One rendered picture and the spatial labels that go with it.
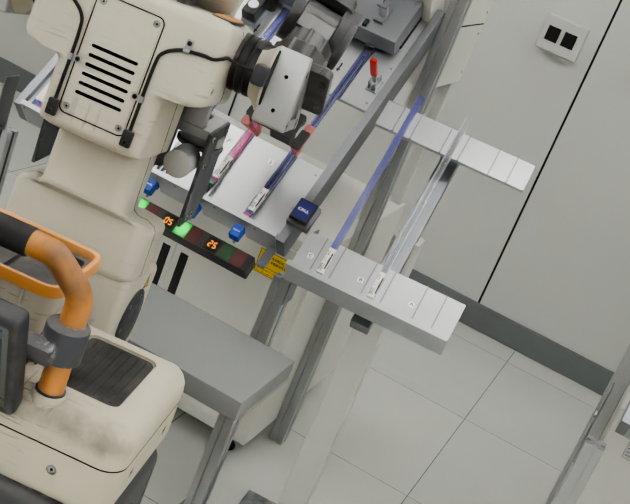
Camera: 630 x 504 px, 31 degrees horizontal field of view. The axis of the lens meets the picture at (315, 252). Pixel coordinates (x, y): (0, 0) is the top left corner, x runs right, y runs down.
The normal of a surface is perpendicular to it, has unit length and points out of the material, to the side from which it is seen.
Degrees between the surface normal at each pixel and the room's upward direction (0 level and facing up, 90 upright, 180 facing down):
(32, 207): 82
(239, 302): 90
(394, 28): 44
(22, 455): 90
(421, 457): 0
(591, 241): 90
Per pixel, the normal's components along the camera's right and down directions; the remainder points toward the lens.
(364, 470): 0.35, -0.87
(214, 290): -0.37, 0.22
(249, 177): 0.00, -0.48
